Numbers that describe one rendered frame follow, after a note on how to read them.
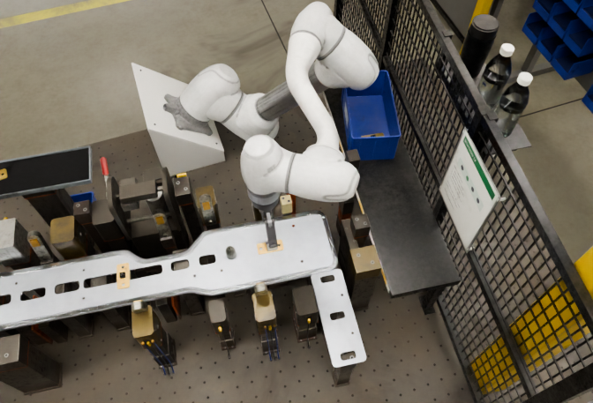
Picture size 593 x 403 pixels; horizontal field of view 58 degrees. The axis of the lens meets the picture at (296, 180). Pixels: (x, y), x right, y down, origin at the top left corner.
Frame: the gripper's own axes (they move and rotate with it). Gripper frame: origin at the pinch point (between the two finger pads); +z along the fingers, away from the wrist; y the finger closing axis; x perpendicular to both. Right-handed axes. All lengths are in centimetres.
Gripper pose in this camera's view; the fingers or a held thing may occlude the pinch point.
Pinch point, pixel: (267, 227)
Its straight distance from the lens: 160.6
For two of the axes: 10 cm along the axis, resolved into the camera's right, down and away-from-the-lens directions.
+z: 0.1, 5.5, 8.4
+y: -2.1, -8.2, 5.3
